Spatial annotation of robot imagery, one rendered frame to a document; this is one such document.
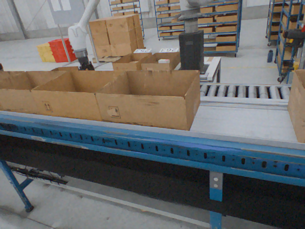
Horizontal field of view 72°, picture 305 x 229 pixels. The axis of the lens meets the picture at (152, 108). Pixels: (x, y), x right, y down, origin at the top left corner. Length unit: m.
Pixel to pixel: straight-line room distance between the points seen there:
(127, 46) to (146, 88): 4.44
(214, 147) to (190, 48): 1.21
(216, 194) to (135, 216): 0.90
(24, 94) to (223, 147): 0.98
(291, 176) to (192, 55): 1.27
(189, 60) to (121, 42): 3.87
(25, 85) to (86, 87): 0.48
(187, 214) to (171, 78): 0.76
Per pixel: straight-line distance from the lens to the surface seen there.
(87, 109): 0.99
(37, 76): 1.60
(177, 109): 0.78
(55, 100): 1.10
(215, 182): 0.88
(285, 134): 0.90
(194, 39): 1.82
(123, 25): 5.48
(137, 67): 2.07
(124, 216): 1.73
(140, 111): 0.85
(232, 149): 0.75
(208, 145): 0.75
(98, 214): 1.81
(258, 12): 10.61
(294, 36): 1.60
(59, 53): 6.99
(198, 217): 1.32
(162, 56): 2.31
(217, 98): 1.09
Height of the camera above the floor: 1.37
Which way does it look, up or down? 28 degrees down
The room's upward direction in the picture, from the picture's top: 8 degrees counter-clockwise
